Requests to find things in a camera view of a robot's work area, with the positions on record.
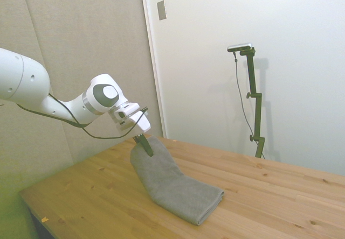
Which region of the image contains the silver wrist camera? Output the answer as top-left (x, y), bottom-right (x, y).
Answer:
top-left (118, 118), bottom-right (135, 131)

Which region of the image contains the grey towel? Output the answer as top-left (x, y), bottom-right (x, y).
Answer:
top-left (130, 135), bottom-right (225, 227)

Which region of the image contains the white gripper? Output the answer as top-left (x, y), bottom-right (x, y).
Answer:
top-left (117, 112), bottom-right (154, 158)

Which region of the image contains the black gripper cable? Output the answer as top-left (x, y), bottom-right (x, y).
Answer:
top-left (15, 93), bottom-right (149, 140)

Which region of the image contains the black camera stand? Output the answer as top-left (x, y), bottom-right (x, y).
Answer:
top-left (238, 47), bottom-right (266, 159)

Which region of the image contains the white door frame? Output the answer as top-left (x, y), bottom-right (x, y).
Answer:
top-left (139, 0), bottom-right (168, 139)

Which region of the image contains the silver stereo camera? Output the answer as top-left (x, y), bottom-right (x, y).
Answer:
top-left (227, 42), bottom-right (254, 53)

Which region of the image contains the grey wall plate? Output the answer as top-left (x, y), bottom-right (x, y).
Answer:
top-left (157, 0), bottom-right (168, 22)

